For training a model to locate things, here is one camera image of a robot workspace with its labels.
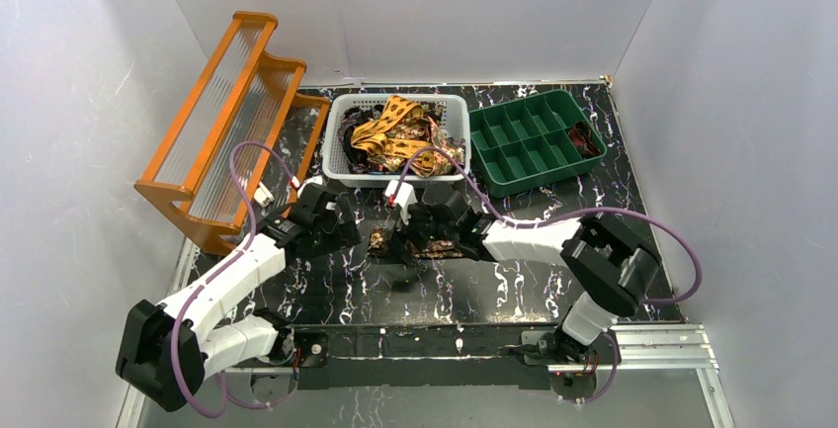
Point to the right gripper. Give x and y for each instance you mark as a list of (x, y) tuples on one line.
[(415, 229)]

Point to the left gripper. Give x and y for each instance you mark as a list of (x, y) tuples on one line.
[(343, 216)]

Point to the black brown floral tie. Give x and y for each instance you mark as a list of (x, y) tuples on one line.
[(435, 249)]

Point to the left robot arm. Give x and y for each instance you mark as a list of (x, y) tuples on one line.
[(168, 349)]

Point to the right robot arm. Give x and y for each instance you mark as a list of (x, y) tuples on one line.
[(613, 265)]

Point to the flamingo patterned tie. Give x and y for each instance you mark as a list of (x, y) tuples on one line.
[(441, 152)]

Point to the yellow patterned tie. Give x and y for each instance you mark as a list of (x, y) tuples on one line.
[(402, 128)]

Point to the orange wooden rack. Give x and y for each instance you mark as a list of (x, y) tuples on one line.
[(218, 140)]

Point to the green compartment tray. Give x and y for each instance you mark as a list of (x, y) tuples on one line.
[(522, 144)]

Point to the rolled dark red tie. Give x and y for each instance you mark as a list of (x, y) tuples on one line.
[(582, 139)]

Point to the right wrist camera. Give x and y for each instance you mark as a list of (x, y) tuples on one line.
[(400, 197)]

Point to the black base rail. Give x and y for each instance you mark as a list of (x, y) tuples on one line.
[(419, 353)]

